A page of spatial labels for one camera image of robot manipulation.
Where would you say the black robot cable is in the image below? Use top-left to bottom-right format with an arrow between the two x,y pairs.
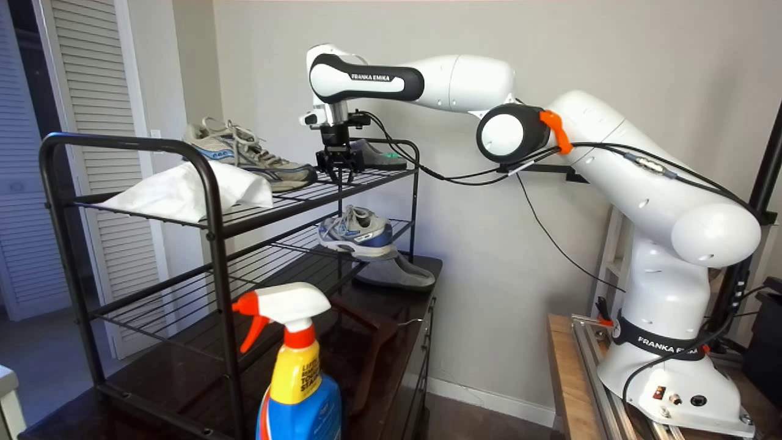
357,108 -> 782,328

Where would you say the grey sneaker middle shelf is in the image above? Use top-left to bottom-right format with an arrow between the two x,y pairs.
317,206 -> 393,258

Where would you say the grey slipper top shelf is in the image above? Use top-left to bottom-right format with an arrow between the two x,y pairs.
106,160 -> 274,222

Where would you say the grey sneaker top shelf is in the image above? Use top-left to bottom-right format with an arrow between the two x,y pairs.
186,118 -> 316,192

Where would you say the dark wooden dresser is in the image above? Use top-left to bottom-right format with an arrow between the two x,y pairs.
23,251 -> 438,440

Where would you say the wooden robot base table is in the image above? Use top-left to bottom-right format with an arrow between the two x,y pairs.
547,316 -> 782,440

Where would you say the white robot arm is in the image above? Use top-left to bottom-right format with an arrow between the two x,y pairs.
306,44 -> 759,440

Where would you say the black metal shoe rack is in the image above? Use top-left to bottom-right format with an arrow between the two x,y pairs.
38,132 -> 396,440

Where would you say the grey sneaker shelf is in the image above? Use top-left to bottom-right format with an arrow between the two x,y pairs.
317,206 -> 393,258
186,118 -> 316,192

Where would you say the white louvered closet door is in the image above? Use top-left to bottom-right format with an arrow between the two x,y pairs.
32,0 -> 167,362

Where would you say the blue spray bottle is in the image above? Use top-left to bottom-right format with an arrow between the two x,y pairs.
233,281 -> 343,440

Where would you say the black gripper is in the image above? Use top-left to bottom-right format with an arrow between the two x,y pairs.
316,104 -> 366,173

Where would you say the grey slipper on dresser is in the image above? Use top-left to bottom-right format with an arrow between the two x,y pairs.
357,251 -> 434,291

